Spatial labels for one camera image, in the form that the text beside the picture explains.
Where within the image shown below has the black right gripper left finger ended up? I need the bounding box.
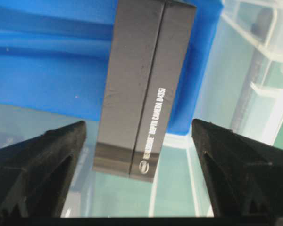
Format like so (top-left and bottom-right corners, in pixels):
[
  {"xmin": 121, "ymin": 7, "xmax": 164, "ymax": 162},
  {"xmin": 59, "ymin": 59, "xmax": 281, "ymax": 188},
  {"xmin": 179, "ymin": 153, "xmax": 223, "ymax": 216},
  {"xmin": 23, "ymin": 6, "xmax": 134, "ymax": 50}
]
[{"xmin": 0, "ymin": 121, "xmax": 86, "ymax": 219}]

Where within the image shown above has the blue cloth case liner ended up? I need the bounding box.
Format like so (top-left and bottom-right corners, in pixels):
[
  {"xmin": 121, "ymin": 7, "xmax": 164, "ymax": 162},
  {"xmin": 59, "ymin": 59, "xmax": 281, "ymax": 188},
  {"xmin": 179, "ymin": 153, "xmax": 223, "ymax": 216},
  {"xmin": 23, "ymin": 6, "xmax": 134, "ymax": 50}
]
[{"xmin": 0, "ymin": 0, "xmax": 223, "ymax": 135}]

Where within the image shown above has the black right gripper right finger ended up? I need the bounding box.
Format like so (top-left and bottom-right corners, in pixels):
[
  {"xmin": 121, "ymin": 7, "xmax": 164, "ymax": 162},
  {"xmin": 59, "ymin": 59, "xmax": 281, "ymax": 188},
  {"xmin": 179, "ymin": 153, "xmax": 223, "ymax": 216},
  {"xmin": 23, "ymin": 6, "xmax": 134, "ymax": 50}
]
[{"xmin": 191, "ymin": 119, "xmax": 283, "ymax": 219}]

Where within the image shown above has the black RealSense box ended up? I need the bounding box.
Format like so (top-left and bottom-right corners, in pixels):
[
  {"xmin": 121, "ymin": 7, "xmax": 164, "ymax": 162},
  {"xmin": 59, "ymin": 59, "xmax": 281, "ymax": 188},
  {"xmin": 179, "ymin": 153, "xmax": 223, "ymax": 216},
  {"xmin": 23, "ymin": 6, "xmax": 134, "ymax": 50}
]
[{"xmin": 92, "ymin": 0, "xmax": 197, "ymax": 182}]

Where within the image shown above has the clear plastic storage case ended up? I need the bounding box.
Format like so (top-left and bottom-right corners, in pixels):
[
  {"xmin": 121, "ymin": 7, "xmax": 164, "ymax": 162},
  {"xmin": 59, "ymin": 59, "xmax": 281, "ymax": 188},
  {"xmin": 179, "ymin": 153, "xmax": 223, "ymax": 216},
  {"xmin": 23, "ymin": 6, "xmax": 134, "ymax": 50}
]
[{"xmin": 0, "ymin": 0, "xmax": 283, "ymax": 218}]

